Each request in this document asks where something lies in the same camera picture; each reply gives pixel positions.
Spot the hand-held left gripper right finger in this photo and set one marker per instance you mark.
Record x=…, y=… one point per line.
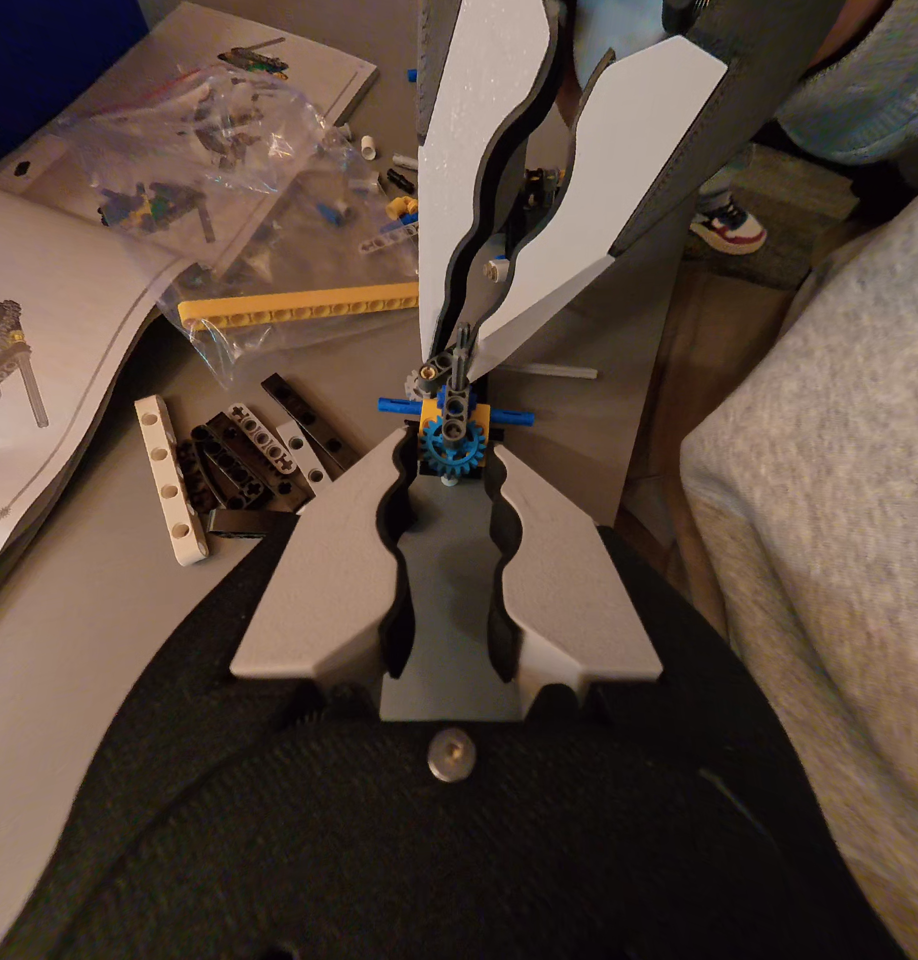
x=571, y=600

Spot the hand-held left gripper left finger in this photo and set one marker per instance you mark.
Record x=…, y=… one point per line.
x=316, y=592

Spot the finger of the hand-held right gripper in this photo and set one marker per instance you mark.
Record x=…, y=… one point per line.
x=646, y=165
x=481, y=135

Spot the lego assembly with blue gear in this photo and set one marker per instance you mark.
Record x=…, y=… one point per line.
x=451, y=424

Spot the clear plastic bag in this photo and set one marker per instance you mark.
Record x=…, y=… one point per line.
x=226, y=150

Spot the person's right forearm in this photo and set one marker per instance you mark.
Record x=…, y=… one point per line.
x=871, y=97

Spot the scattered small lego pieces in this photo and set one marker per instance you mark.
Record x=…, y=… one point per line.
x=370, y=146

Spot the pile of black lego beams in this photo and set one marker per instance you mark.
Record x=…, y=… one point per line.
x=234, y=465

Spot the white lego beam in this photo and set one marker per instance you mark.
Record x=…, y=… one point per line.
x=168, y=480

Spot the long yellow lego beam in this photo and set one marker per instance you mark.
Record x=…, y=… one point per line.
x=301, y=307

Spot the lego instruction booklet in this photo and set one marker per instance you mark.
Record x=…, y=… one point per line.
x=54, y=262

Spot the white blue sneaker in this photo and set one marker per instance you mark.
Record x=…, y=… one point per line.
x=729, y=229

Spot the blue plastic bin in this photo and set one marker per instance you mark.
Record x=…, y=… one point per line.
x=39, y=45

